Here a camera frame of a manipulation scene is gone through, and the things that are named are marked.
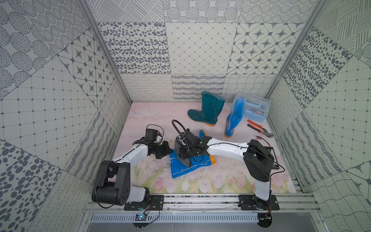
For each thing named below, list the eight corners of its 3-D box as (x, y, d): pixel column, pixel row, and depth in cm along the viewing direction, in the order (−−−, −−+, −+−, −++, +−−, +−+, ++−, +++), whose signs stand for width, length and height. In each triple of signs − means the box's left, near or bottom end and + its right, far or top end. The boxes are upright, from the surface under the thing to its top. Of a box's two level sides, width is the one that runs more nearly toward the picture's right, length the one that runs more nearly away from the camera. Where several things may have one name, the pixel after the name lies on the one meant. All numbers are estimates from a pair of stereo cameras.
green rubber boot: (187, 119, 112) (187, 94, 92) (191, 112, 116) (191, 87, 96) (216, 128, 106) (222, 103, 86) (218, 120, 111) (224, 96, 91)
